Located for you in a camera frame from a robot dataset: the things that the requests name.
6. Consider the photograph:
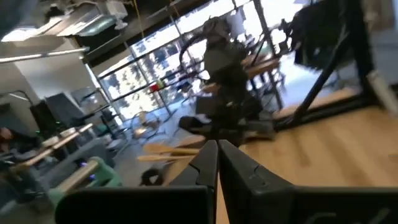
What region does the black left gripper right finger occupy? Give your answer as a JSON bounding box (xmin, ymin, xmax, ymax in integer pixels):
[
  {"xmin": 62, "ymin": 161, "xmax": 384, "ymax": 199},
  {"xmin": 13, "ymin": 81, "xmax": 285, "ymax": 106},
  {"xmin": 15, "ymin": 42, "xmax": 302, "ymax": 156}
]
[{"xmin": 219, "ymin": 139, "xmax": 398, "ymax": 224}]

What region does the wooden room table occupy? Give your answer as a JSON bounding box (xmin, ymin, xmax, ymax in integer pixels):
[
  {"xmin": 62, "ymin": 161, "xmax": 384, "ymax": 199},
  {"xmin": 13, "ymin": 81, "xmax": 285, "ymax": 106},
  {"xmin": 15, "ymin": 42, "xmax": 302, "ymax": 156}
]
[{"xmin": 242, "ymin": 54, "xmax": 280, "ymax": 78}]

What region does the person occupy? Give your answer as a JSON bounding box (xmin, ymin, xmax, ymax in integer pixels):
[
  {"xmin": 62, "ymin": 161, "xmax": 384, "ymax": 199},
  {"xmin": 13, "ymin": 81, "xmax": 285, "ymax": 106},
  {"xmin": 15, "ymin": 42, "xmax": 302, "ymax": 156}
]
[{"xmin": 0, "ymin": 126, "xmax": 41, "ymax": 162}]

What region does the black aluminium table frame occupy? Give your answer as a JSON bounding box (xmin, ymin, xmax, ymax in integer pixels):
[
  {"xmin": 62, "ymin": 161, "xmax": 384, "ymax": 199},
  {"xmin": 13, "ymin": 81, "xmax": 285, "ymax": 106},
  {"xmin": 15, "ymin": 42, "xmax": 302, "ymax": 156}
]
[{"xmin": 273, "ymin": 0, "xmax": 398, "ymax": 131}]

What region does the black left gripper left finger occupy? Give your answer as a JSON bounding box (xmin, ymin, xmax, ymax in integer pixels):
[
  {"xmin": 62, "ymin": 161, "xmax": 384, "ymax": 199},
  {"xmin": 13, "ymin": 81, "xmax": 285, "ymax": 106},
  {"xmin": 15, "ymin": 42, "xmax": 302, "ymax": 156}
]
[{"xmin": 55, "ymin": 139, "xmax": 220, "ymax": 224}]

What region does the wooden slotted spatula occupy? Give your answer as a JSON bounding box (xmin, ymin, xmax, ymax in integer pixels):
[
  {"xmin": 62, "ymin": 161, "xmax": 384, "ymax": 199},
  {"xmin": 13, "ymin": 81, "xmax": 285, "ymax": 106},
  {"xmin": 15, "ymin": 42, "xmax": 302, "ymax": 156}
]
[{"xmin": 143, "ymin": 142, "xmax": 200, "ymax": 156}]

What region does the teal steel box grater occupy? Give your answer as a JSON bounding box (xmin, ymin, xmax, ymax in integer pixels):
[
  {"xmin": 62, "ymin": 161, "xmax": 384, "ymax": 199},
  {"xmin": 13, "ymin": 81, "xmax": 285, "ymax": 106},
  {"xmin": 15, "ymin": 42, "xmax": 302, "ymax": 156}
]
[{"xmin": 46, "ymin": 156, "xmax": 123, "ymax": 215}]

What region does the oval slotted wooden spoon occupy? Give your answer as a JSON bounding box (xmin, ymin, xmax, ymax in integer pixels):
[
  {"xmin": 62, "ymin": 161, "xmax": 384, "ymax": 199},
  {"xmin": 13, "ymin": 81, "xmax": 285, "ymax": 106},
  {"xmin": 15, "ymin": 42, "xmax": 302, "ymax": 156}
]
[{"xmin": 136, "ymin": 154, "xmax": 196, "ymax": 163}]

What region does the clear plastic bin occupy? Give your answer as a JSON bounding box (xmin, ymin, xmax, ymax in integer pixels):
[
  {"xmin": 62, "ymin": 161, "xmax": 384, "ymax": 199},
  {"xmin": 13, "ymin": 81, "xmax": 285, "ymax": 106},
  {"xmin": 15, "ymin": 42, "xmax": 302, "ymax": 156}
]
[{"xmin": 129, "ymin": 108, "xmax": 206, "ymax": 166}]

